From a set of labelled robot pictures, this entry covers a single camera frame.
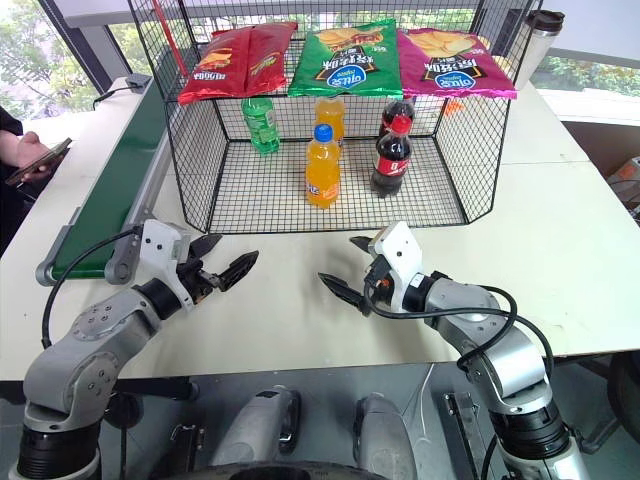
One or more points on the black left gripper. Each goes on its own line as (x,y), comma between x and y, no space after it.
(196,281)

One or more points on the cardboard box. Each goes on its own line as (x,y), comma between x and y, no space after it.
(625,175)

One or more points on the orange soda bottle blue cap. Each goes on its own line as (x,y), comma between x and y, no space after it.
(322,175)

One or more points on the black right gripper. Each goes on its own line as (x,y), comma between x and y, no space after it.
(377,285)

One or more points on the black metal table bracket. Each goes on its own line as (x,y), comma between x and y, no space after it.
(465,430)

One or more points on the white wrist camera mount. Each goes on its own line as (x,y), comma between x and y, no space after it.
(402,260)
(160,250)

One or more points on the white tumbler black lid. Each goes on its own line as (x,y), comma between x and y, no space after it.
(537,45)

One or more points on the red rod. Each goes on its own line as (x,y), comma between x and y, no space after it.
(167,35)

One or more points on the grey right robot leg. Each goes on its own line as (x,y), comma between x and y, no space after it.
(382,435)

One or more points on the grey robot leg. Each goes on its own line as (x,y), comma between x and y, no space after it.
(382,435)
(257,425)

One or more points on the bystander bare hand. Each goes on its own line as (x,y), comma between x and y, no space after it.
(32,152)

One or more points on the green conveyor belt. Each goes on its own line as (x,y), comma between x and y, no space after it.
(130,150)

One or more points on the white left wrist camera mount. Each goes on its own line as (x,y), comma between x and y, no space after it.
(160,250)

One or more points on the magenta chip bag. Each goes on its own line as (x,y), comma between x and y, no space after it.
(450,65)

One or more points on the grey left robot leg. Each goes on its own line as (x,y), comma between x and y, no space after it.
(257,425)

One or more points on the green soda bottle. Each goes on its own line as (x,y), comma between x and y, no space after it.
(261,125)

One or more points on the dark smartphone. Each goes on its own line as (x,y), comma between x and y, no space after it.
(55,151)

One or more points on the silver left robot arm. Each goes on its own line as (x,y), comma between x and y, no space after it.
(95,345)

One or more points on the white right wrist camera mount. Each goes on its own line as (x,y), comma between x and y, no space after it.
(402,260)

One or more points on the cola bottle red cap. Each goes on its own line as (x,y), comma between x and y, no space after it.
(391,160)
(397,111)

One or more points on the red chip bag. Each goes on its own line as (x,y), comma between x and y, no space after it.
(267,57)
(215,67)

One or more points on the green chip bag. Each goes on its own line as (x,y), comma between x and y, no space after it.
(345,65)

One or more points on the small orange object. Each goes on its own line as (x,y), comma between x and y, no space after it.
(453,106)

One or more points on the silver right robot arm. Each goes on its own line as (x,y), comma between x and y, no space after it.
(505,350)

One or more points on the grey power adapter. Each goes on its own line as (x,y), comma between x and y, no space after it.
(137,81)

